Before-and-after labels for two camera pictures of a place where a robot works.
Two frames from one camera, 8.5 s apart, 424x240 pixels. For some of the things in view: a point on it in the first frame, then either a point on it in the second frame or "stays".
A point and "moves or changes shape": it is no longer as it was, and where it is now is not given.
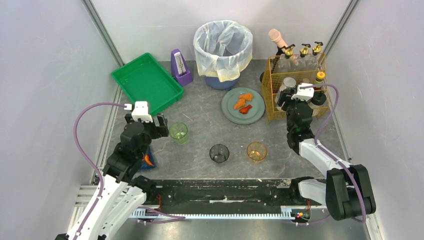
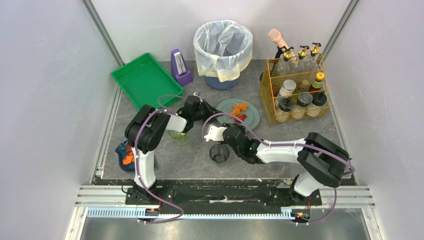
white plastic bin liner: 223,49 stays
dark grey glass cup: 219,153 stays
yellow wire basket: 287,71 stays
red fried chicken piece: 245,110 → 242,117
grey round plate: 230,98 moves or changes shape
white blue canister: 289,85 stays
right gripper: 284,99 → 227,136
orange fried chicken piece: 243,98 → 238,107
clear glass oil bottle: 304,61 moves or changes shape
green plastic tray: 143,79 stays
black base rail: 222,194 stays
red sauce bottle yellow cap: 319,80 stays
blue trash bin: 216,83 stays
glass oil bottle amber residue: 316,61 moves or changes shape
